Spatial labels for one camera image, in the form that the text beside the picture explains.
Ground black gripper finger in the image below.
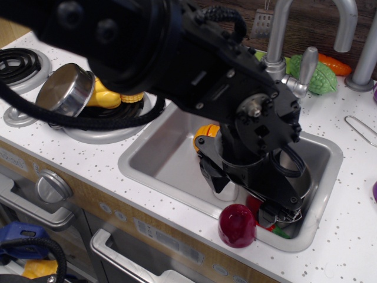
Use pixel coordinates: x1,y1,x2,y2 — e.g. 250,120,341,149
257,203,283,228
199,157,229,193

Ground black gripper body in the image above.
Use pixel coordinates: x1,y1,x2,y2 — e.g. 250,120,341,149
196,103,306,210

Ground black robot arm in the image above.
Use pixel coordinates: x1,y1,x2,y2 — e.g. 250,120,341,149
1,1,305,227

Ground dark red sweet potato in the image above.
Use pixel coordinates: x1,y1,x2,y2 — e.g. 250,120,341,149
218,204,256,248

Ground yellow orange toy in sink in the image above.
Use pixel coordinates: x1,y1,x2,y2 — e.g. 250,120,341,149
193,124,221,153

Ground stainless steel sink basin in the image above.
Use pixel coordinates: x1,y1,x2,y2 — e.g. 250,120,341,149
118,105,343,252

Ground red green toy pepper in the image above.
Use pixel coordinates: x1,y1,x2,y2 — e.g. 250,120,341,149
246,195,291,239

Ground silver curved faucet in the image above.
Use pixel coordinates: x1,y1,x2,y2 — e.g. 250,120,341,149
262,1,358,80

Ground green leafy toy vegetable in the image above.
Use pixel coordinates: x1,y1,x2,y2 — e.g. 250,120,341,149
287,55,338,95

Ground black coil burner front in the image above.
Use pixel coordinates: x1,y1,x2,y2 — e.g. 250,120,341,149
49,93,163,144

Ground black coil burner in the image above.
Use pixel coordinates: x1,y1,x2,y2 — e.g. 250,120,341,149
1,48,52,94
49,93,163,144

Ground orange toy carrot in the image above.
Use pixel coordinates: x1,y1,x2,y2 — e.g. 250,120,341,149
319,54,352,76

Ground hanging metal spatula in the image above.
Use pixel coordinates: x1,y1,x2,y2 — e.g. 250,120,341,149
250,1,274,39

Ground yellow toy corn cob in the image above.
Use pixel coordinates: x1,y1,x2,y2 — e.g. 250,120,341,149
86,78,144,109

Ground silver stove knob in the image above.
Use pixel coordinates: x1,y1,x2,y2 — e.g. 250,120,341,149
35,169,73,204

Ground small silver pan on stove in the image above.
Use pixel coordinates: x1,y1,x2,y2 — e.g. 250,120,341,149
35,63,95,117

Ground yellow cloth bottom left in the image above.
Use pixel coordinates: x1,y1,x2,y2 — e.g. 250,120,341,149
22,259,58,279

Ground blue clamp tool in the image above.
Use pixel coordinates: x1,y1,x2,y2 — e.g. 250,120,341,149
1,222,49,264

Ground small silver stove disc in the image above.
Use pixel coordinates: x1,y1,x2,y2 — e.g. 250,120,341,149
3,107,37,127

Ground black coil burner back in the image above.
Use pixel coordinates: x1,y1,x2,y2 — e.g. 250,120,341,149
1,48,52,94

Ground silver faucet lever handle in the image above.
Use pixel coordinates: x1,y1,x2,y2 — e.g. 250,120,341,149
282,47,319,100

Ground silver wire utensil handle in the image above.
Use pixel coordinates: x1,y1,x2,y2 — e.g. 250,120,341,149
344,115,376,147

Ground silver post with base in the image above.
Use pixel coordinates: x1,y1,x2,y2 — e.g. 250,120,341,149
345,15,376,93

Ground silver oven door handle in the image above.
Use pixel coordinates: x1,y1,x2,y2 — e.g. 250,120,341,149
90,228,193,283

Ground silver drawer handle left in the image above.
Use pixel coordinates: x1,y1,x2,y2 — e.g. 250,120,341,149
1,174,75,232

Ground black cable bottom left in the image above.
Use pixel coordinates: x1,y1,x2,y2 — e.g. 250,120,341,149
0,237,68,283

